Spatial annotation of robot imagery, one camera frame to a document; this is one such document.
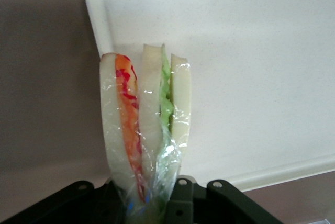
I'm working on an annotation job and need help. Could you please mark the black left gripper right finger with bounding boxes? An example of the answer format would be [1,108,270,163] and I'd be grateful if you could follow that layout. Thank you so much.
[165,177,285,224]

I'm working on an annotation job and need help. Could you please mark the cream rectangular tray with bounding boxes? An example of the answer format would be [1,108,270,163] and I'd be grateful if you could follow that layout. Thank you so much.
[84,0,335,193]

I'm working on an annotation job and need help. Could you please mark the plastic sandwich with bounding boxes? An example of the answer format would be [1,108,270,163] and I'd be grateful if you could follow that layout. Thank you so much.
[99,43,192,224]

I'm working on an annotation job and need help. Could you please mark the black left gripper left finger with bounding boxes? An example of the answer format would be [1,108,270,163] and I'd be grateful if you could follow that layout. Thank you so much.
[0,180,126,224]

